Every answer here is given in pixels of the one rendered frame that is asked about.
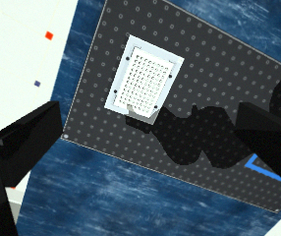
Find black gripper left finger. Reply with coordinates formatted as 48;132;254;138
0;101;64;236

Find white rectangular frame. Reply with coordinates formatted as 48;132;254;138
104;35;184;125

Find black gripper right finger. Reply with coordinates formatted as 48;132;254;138
234;102;281;177

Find white well plate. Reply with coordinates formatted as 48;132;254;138
114;47;174;118

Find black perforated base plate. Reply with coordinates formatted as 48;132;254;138
60;0;281;213

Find blue tape outline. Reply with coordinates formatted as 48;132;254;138
245;154;281;181

